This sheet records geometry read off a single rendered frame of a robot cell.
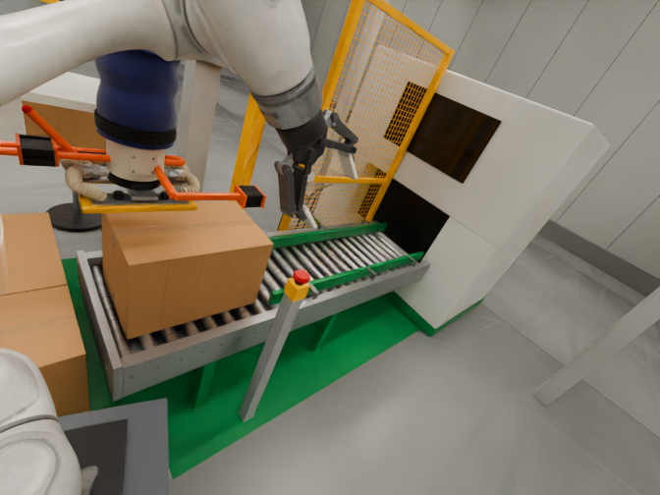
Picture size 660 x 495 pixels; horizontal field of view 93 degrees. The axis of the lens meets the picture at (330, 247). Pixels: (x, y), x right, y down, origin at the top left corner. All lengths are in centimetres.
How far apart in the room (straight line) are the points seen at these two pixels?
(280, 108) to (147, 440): 95
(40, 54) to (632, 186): 903
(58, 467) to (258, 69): 71
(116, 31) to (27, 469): 67
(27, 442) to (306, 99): 72
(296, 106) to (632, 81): 895
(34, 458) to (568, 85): 941
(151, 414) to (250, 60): 99
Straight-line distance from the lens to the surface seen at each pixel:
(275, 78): 42
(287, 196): 52
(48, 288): 181
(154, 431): 113
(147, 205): 124
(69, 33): 47
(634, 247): 918
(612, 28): 953
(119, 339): 157
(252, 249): 146
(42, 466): 79
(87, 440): 109
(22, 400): 89
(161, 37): 51
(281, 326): 137
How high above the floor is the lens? 177
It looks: 30 degrees down
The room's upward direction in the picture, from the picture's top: 24 degrees clockwise
